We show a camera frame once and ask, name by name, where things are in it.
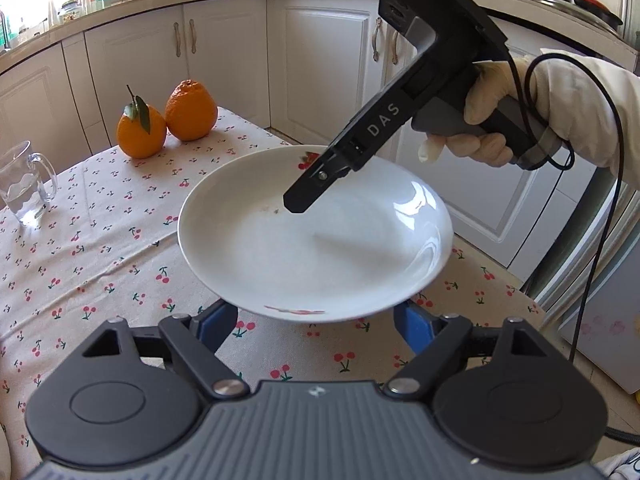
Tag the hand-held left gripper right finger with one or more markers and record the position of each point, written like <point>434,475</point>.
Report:
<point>415,325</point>

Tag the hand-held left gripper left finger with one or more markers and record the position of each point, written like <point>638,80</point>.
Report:
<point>220,322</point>

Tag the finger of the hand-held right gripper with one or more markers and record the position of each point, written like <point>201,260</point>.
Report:
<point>300,197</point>

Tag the white fruit print plate with speck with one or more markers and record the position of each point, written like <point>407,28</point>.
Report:
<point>325,250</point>

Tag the person's right forearm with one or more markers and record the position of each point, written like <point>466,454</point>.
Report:
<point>590,105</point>

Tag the person's right hand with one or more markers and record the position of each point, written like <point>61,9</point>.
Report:
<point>495,85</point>

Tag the white kitchen cabinets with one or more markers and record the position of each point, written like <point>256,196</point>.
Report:
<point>325,60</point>

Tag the cherry print tablecloth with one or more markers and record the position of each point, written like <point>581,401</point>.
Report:
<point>125,240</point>

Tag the bumpy orange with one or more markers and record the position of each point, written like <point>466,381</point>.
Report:
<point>191,110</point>

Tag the red pot lid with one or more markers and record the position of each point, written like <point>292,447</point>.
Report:
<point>587,5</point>

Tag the orange with green leaf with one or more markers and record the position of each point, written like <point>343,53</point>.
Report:
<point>141,132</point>

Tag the white appliance with pink flowers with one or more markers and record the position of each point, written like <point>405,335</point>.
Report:
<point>610,320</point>

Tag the glass mug with water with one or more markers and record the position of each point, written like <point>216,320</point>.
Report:
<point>22,190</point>

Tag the glass jar with lid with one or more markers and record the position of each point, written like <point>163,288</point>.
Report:
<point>70,11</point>

